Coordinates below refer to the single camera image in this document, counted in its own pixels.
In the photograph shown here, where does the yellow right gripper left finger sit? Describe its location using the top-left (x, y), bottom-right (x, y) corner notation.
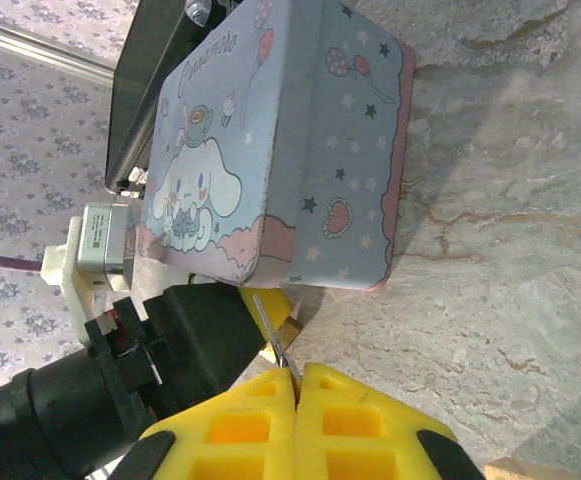
top-left (109, 368), bottom-right (299, 480)

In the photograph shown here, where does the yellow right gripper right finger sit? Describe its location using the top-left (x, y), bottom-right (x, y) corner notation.
top-left (295, 361), bottom-right (487, 480)

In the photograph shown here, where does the blue cartoon tin box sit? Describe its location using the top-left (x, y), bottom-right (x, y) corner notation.
top-left (133, 0), bottom-right (418, 293)

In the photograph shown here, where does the small wooden block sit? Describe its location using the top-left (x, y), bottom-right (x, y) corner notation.
top-left (484, 455), bottom-right (581, 480)

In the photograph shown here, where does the black flat box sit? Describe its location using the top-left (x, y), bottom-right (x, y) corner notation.
top-left (103, 0), bottom-right (245, 202)

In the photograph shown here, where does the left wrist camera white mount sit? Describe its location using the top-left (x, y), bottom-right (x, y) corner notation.
top-left (41, 201), bottom-right (137, 347)

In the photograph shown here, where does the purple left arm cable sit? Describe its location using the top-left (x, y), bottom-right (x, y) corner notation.
top-left (0, 249), bottom-right (47, 274)

